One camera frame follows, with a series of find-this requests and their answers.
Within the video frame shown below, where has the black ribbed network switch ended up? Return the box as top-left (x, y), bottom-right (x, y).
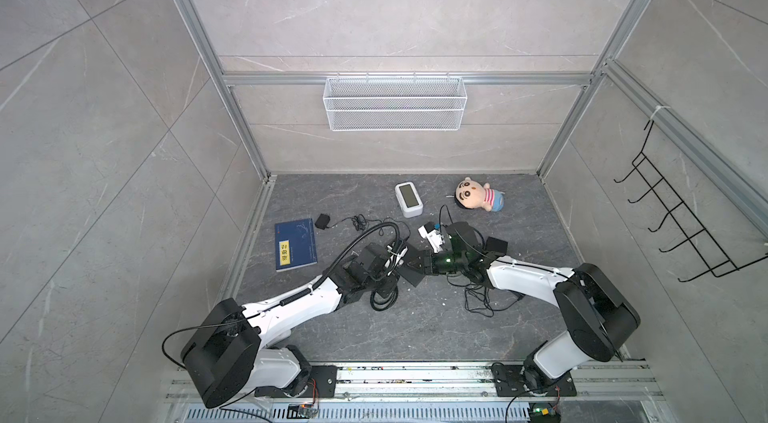
top-left (484, 237), bottom-right (508, 255)

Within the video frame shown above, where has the thick black cable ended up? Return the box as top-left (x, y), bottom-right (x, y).
top-left (368, 281), bottom-right (400, 313)

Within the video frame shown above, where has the black perforated box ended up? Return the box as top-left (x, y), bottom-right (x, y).
top-left (395, 243), bottom-right (431, 287)

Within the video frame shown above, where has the thin black power adapter cable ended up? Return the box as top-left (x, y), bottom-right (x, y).
top-left (446, 275), bottom-right (526, 319)

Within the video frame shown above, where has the black adapter with thin cord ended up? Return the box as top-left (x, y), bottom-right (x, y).
top-left (313, 212), bottom-right (415, 244)

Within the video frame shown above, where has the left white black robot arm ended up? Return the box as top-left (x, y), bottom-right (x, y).
top-left (173, 221), bottom-right (407, 408)

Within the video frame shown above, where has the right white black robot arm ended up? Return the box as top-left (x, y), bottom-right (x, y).
top-left (402, 222), bottom-right (641, 394)

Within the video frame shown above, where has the cartoon boy plush doll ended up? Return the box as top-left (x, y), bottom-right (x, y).
top-left (454, 177), bottom-right (504, 212)

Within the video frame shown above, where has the white digital clock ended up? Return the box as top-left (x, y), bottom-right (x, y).
top-left (395, 182), bottom-right (424, 218)

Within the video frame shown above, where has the blue booklet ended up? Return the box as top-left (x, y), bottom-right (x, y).
top-left (274, 218), bottom-right (317, 272)

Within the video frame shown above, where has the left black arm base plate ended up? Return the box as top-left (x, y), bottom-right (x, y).
top-left (255, 365), bottom-right (338, 398)

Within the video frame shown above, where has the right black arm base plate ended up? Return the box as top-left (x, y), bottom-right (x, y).
top-left (490, 362), bottom-right (577, 397)

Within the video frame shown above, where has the white wire mesh basket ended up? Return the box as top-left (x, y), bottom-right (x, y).
top-left (323, 76), bottom-right (468, 132)

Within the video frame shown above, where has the aluminium mounting rail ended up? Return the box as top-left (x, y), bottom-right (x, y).
top-left (163, 361), bottom-right (667, 404)

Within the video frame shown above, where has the black wire hook rack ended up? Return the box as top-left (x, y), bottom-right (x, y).
top-left (613, 121), bottom-right (767, 283)

